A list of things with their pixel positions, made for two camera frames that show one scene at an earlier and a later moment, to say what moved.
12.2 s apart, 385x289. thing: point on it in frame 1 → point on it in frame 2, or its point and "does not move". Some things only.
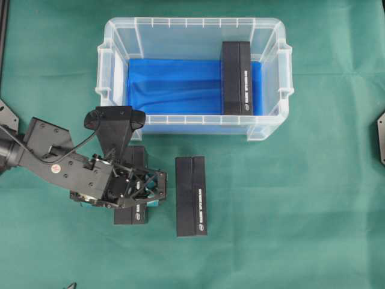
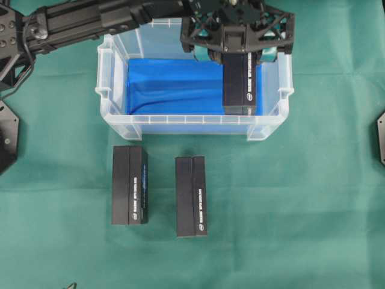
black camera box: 190,196 does not move
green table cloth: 304,209 does not move
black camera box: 135,212 does not move
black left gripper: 131,186 → 236,26
